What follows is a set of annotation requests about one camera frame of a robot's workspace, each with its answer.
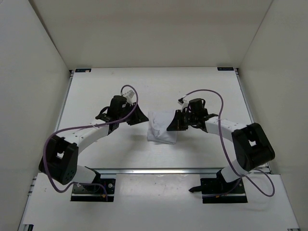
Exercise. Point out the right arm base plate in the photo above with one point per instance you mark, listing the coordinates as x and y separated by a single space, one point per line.
215 192

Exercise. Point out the left blue corner label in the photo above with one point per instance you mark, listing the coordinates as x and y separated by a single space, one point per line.
82 70

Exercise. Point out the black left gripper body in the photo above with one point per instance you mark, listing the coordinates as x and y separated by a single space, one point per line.
123 112

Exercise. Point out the blue corner label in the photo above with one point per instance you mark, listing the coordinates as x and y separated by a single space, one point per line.
225 68
82 70

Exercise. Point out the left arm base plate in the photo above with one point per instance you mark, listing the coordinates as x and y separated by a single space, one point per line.
95 193

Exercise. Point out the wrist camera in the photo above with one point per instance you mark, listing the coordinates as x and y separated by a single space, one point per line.
129 95
182 102

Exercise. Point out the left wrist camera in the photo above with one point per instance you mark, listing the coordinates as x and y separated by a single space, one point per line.
129 95

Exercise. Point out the white skirt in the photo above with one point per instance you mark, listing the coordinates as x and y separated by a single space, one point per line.
157 129

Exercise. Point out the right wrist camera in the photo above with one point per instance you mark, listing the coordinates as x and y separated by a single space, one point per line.
182 102

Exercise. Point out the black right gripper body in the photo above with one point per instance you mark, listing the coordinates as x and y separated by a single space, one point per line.
189 119

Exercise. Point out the right blue corner label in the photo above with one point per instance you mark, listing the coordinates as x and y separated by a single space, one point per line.
225 68

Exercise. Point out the aluminium rail across table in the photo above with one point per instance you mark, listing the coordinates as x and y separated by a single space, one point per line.
157 171

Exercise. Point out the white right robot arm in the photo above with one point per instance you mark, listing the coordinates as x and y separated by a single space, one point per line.
251 145

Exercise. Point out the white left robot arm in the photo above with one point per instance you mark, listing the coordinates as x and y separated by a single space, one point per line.
62 152

